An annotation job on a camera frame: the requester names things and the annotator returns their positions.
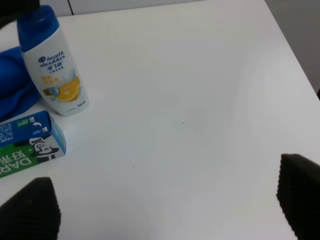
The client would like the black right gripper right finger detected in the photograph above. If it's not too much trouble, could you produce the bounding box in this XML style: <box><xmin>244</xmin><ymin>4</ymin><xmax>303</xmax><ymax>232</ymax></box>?
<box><xmin>276</xmin><ymin>154</ymin><xmax>320</xmax><ymax>240</ymax></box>

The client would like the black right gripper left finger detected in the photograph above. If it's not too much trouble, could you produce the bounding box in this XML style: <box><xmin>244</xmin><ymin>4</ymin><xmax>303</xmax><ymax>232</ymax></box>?
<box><xmin>0</xmin><ymin>177</ymin><xmax>61</xmax><ymax>240</ymax></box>

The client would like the white blue shampoo bottle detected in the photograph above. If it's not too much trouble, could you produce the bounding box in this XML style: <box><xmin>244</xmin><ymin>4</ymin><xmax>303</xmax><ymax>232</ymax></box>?
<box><xmin>17</xmin><ymin>5</ymin><xmax>89</xmax><ymax>116</ymax></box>

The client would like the blue green toothpaste box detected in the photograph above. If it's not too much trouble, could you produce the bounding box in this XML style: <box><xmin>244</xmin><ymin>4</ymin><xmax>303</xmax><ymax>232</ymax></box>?
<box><xmin>0</xmin><ymin>110</ymin><xmax>67</xmax><ymax>178</ymax></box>

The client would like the blue cloth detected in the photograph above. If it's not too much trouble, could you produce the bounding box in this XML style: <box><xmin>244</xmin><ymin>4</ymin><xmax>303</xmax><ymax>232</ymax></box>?
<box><xmin>0</xmin><ymin>46</ymin><xmax>42</xmax><ymax>122</ymax></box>

